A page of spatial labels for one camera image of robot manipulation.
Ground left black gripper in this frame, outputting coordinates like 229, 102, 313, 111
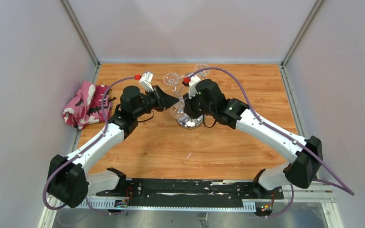
134, 86, 180, 119

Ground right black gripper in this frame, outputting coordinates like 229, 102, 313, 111
183, 88, 215, 119

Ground chrome wine glass rack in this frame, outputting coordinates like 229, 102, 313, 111
173, 73, 206, 130

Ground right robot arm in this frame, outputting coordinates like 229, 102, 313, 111
183, 77, 323, 199

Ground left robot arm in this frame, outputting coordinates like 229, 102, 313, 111
43, 85, 179, 208

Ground pink camouflage cloth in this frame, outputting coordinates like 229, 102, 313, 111
62, 80, 116, 130

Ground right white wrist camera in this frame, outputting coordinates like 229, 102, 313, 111
188, 75, 201, 99

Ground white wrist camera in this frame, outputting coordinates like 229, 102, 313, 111
139, 72, 154, 92
188, 75, 201, 99

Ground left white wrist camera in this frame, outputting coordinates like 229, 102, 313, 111
139, 72, 154, 92

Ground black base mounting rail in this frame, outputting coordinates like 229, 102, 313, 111
89, 178, 284, 212

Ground left aluminium frame post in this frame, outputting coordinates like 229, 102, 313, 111
59, 0, 99, 66

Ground aluminium frame post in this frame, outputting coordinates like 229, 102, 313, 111
281, 0, 326, 68
59, 0, 99, 66

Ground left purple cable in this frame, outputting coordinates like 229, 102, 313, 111
42, 74, 142, 216

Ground purple cable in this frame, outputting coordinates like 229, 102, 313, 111
182, 66, 355, 196
42, 74, 142, 216

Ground right aluminium frame post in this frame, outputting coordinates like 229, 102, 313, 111
281, 0, 326, 68

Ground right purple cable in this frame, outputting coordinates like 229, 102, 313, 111
182, 66, 355, 196

